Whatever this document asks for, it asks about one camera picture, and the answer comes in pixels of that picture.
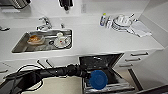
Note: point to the small clear glass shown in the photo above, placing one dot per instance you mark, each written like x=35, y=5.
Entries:
x=109, y=22

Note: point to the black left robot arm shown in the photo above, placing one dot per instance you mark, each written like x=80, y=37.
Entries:
x=36, y=77

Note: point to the stack of white plates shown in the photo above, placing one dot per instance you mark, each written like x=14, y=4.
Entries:
x=122, y=23

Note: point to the white wall outlet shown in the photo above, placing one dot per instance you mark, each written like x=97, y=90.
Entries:
x=83, y=8

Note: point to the white mug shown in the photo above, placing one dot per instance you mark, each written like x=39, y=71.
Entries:
x=61, y=40

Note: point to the chrome faucet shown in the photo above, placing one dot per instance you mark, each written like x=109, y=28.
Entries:
x=44, y=23

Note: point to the orange brown dish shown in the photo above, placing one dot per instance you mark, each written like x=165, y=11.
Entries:
x=35, y=39

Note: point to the small chrome sink knob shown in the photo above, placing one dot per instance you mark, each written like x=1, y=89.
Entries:
x=62, y=26

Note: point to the small blue label bottle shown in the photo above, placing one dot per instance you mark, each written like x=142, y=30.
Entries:
x=103, y=20

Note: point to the white drawer unit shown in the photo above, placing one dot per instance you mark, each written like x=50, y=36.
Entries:
x=5, y=70
x=135, y=59

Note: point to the steel sink basin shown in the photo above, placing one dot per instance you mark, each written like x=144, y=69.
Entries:
x=20, y=46

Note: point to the white sink base cabinet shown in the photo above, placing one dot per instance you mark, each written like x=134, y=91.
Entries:
x=50, y=63

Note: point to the stainless steel dishwasher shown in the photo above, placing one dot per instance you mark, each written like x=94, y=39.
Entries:
x=110, y=71

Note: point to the black soap dispenser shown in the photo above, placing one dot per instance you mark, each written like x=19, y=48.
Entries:
x=66, y=4

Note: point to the blue bowl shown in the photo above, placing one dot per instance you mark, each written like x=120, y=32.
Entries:
x=99, y=78

